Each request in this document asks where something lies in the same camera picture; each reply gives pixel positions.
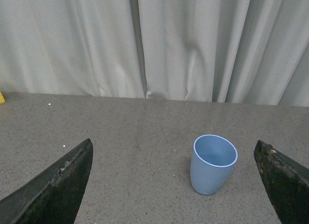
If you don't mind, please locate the yellow object at table edge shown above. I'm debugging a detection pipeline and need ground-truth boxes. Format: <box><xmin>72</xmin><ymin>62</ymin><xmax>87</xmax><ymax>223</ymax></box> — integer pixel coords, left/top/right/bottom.
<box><xmin>0</xmin><ymin>92</ymin><xmax>5</xmax><ymax>104</ymax></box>

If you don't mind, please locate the white curtain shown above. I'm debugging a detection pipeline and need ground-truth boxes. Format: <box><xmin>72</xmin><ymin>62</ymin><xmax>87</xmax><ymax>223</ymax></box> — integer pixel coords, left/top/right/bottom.
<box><xmin>0</xmin><ymin>0</ymin><xmax>309</xmax><ymax>106</ymax></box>

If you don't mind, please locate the blue plastic cup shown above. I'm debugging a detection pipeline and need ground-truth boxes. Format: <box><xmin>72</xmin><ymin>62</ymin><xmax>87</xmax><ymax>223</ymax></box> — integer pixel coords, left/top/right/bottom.
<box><xmin>190</xmin><ymin>134</ymin><xmax>238</xmax><ymax>196</ymax></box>

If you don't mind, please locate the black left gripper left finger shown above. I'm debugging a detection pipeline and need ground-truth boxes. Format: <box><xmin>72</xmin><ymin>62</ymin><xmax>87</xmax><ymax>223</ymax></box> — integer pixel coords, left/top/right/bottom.
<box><xmin>0</xmin><ymin>139</ymin><xmax>93</xmax><ymax>224</ymax></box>

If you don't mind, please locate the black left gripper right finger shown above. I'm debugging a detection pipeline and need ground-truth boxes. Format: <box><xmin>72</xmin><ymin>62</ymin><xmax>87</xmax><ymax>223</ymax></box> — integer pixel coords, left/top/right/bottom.
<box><xmin>253</xmin><ymin>140</ymin><xmax>309</xmax><ymax>224</ymax></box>

